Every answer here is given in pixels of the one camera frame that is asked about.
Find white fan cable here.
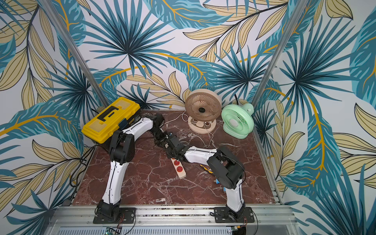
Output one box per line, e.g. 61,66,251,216
164,111,215,149

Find beige red power strip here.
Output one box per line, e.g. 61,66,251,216
171,158,187,179

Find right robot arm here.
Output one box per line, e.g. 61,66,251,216
161,132,245,222

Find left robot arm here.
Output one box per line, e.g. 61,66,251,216
95,114,165,223

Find beige desk fan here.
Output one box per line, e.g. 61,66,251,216
185,89,222,134

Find green desk fan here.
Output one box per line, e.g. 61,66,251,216
221,103,254,139

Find yellow black toolbox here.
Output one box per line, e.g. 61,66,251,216
82,97,141,144

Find blue plastic pipe fitting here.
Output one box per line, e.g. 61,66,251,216
215,179,226,192

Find yellow handled pliers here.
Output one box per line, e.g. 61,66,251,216
200,164,213,174

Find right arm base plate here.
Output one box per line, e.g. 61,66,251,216
211,207,255,224

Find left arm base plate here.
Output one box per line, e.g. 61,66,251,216
93,208,136,224

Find aluminium front rail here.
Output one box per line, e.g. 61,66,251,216
44,204,302,235

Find left metal frame post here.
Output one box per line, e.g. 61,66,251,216
39,0,109,106

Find metal frame post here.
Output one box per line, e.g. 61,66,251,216
39,0,109,106
252,1,308,107

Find right metal frame post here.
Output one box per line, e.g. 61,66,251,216
252,1,308,107

